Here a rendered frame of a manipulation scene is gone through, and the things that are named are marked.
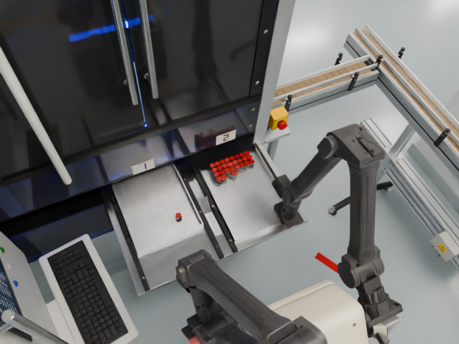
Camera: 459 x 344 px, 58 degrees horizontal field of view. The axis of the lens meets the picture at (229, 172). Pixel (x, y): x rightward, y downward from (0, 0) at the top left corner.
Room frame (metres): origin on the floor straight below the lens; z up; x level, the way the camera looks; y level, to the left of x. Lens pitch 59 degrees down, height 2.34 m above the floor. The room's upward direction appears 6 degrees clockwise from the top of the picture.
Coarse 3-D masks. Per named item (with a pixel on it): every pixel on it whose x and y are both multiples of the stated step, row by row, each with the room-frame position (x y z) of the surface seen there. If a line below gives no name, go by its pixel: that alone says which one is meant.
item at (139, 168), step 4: (148, 160) 0.80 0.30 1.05; (152, 160) 0.80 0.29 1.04; (136, 164) 0.77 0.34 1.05; (140, 164) 0.78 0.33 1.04; (148, 164) 0.79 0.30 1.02; (152, 164) 0.80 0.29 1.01; (132, 168) 0.76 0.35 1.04; (136, 168) 0.77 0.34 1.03; (140, 168) 0.78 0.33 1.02; (144, 168) 0.78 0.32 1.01; (148, 168) 0.79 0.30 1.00; (136, 172) 0.77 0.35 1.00; (140, 172) 0.77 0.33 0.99
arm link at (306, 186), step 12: (324, 144) 0.61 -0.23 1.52; (336, 144) 0.60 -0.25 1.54; (324, 156) 0.59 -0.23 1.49; (336, 156) 0.60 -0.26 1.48; (312, 168) 0.64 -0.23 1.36; (324, 168) 0.61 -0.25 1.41; (300, 180) 0.66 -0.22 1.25; (312, 180) 0.63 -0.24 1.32; (300, 192) 0.64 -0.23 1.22; (312, 192) 0.66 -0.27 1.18
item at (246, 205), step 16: (256, 160) 0.96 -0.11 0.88; (208, 176) 0.86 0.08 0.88; (240, 176) 0.87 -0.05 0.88; (256, 176) 0.88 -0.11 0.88; (272, 176) 0.87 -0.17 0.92; (224, 192) 0.79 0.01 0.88; (240, 192) 0.80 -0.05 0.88; (256, 192) 0.80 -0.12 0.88; (272, 192) 0.81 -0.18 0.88; (224, 208) 0.72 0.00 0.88; (240, 208) 0.73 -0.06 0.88; (256, 208) 0.73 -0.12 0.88; (272, 208) 0.74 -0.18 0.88; (240, 224) 0.66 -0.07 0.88; (256, 224) 0.67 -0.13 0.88; (272, 224) 0.67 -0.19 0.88; (240, 240) 0.59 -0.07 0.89
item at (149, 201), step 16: (144, 176) 0.82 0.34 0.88; (160, 176) 0.83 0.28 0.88; (176, 176) 0.84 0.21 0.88; (128, 192) 0.74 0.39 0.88; (144, 192) 0.75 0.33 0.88; (160, 192) 0.76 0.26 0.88; (176, 192) 0.76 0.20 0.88; (128, 208) 0.67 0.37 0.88; (144, 208) 0.68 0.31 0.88; (160, 208) 0.69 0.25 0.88; (176, 208) 0.70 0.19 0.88; (192, 208) 0.70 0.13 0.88; (128, 224) 0.61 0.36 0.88; (144, 224) 0.62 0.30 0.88; (160, 224) 0.62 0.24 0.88; (176, 224) 0.63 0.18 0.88; (192, 224) 0.64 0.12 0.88; (144, 240) 0.55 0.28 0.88; (160, 240) 0.56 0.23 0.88
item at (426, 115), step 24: (360, 48) 1.67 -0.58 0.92; (384, 48) 1.68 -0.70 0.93; (384, 72) 1.51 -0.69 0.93; (408, 72) 1.50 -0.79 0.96; (408, 96) 1.37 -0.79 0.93; (432, 96) 1.36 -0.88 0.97; (408, 120) 1.30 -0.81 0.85; (432, 120) 1.25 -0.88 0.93; (456, 120) 1.23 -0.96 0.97; (432, 144) 1.16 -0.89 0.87; (456, 144) 1.13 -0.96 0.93; (456, 168) 1.03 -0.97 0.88
